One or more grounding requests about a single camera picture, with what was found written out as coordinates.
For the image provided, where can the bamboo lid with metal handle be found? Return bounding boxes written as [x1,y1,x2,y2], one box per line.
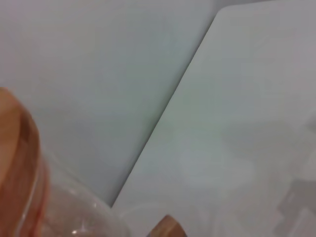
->
[0,86,47,237]

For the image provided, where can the clear glass water dispenser jar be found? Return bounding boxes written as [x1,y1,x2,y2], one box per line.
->
[14,148,131,237]

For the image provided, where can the wooden dispenser stand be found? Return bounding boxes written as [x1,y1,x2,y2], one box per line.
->
[148,214,189,237]

